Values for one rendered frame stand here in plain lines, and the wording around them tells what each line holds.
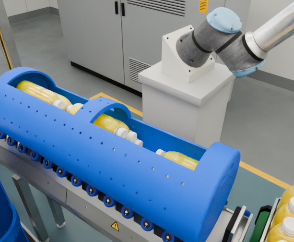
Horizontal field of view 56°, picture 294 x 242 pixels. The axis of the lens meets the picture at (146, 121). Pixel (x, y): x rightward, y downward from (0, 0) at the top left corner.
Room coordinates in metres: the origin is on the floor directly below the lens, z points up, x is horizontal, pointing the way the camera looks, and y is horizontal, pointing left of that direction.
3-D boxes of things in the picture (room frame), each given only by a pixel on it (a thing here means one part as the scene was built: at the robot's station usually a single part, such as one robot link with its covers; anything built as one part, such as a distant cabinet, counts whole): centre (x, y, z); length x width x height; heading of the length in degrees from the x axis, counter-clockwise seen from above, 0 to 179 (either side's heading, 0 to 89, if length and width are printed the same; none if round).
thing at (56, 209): (1.09, 0.58, 0.31); 0.06 x 0.06 x 0.63; 56
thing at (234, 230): (0.45, -0.24, 0.99); 0.10 x 0.02 x 0.12; 146
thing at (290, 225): (0.39, -0.35, 1.10); 0.04 x 0.04 x 0.02
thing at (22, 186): (0.98, 0.66, 0.31); 0.06 x 0.06 x 0.63; 56
